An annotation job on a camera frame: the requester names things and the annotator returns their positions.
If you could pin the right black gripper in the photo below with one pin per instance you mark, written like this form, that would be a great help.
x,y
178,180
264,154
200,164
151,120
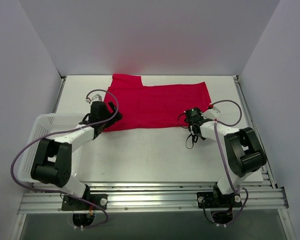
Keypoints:
x,y
193,128

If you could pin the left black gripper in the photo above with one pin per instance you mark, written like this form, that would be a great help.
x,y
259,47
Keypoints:
x,y
109,113

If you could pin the red t-shirt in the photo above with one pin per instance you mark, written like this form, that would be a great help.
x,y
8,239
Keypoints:
x,y
153,107

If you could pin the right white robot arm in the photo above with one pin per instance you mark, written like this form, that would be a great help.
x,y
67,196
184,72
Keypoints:
x,y
240,150

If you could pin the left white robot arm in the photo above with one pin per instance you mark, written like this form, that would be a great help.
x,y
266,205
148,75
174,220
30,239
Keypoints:
x,y
52,163

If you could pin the white perforated plastic basket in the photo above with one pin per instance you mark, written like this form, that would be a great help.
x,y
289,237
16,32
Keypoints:
x,y
44,125

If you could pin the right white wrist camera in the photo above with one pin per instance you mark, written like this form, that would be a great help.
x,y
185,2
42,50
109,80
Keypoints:
x,y
211,113

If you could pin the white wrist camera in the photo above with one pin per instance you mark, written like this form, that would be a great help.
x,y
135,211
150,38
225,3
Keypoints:
x,y
211,113
96,97

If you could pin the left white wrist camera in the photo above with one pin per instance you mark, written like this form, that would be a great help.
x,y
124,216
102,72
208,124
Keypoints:
x,y
96,97

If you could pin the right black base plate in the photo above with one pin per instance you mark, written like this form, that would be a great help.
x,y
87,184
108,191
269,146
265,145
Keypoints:
x,y
210,200

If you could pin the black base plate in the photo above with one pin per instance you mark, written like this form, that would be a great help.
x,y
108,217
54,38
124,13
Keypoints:
x,y
210,200
73,204

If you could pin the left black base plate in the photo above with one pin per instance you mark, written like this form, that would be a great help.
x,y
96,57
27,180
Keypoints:
x,y
73,204

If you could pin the aluminium extrusion rail frame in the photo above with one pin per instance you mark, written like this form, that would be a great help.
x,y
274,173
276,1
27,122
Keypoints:
x,y
154,197

